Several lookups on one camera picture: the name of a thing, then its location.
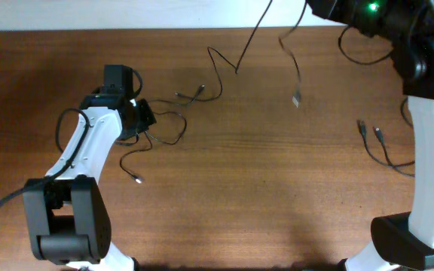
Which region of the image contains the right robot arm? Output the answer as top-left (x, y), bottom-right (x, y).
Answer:
top-left (310, 0), bottom-right (434, 270)

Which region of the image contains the separated black usb cable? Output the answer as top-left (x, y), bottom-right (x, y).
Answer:
top-left (356, 119), bottom-right (416, 178)

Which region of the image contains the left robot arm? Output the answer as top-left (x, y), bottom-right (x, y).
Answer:
top-left (23, 65), bottom-right (156, 270)

